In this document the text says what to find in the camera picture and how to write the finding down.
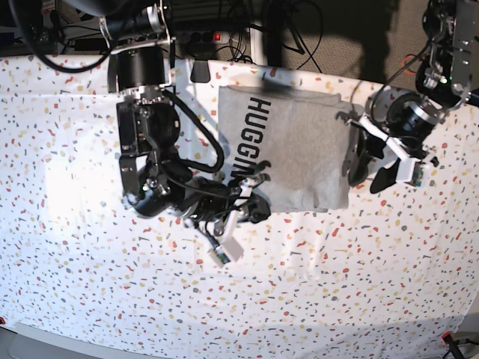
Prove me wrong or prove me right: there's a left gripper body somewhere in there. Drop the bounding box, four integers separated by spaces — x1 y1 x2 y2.
336 111 439 187

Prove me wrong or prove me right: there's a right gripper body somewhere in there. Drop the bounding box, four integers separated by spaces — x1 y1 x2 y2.
183 177 271 264

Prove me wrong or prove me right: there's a grey T-shirt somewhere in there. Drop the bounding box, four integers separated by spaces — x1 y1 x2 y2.
218 86 363 212

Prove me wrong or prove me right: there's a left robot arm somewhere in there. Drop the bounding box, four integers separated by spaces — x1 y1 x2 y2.
343 1 477 194

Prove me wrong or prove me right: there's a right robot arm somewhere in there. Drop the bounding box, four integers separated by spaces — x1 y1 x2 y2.
100 1 270 266

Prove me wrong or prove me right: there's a black table clamp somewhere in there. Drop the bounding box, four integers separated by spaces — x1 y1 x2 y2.
190 60 211 84

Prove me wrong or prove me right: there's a red clamp right corner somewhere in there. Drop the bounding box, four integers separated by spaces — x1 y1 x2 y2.
441 332 454 347

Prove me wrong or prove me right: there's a white power strip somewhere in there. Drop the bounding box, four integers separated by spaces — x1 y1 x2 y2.
177 31 231 44

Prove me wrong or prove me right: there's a black power adapter brick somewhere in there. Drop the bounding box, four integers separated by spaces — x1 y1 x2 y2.
73 37 109 52

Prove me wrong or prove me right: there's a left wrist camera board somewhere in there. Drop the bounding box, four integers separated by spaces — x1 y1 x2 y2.
409 162 431 188

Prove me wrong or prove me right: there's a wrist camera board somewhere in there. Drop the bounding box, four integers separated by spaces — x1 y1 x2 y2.
208 245 230 268
409 162 431 188

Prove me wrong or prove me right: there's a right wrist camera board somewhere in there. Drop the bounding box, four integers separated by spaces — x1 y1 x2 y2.
208 245 230 268

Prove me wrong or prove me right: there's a white table leg post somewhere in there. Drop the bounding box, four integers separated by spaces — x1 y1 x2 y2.
250 28 267 66

